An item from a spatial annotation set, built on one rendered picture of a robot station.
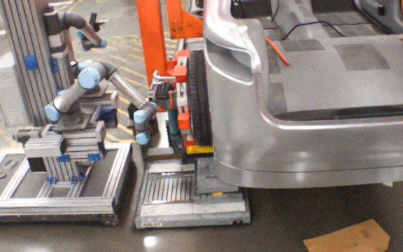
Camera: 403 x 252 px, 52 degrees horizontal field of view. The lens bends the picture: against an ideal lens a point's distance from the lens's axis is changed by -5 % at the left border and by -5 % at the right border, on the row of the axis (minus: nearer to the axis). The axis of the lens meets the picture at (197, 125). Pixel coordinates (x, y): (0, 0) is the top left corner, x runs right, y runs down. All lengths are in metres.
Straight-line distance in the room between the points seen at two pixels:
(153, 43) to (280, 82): 1.07
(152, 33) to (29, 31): 0.92
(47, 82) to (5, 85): 0.30
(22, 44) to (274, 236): 2.16
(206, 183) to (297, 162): 1.27
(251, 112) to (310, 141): 0.29
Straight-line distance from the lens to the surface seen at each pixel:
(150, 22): 3.33
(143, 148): 3.96
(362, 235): 3.15
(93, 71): 2.54
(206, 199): 3.21
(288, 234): 3.11
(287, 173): 2.14
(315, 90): 2.82
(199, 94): 2.69
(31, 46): 3.07
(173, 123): 3.20
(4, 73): 3.18
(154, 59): 3.42
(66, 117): 2.99
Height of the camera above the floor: 2.15
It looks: 29 degrees down
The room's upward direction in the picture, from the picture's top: 6 degrees counter-clockwise
